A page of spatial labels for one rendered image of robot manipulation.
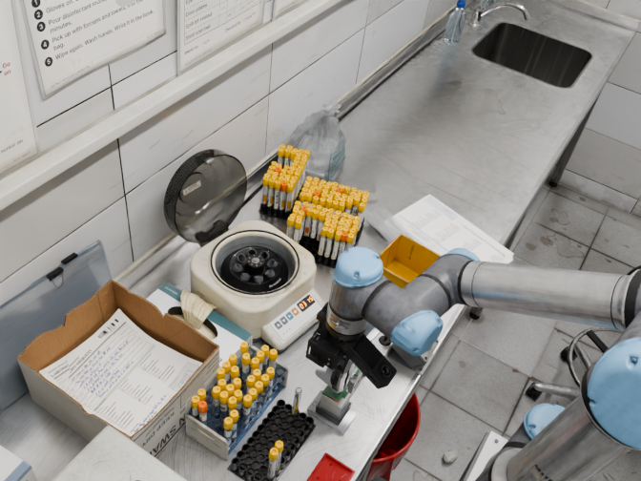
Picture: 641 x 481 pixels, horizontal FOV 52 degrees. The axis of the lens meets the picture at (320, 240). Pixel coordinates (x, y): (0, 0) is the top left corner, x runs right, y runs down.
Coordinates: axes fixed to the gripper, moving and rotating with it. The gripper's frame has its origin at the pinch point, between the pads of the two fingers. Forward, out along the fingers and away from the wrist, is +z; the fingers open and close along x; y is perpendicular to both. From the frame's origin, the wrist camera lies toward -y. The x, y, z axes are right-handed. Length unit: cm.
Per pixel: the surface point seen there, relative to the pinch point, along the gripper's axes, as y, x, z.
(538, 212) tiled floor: -7, -210, 97
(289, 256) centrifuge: 28.2, -23.7, 0.1
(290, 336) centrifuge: 17.3, -8.8, 6.2
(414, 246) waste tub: 6.3, -46.5, 1.2
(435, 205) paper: 11, -73, 8
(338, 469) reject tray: -6.5, 9.7, 9.6
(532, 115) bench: 4, -140, 10
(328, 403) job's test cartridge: 1.2, 2.0, 3.5
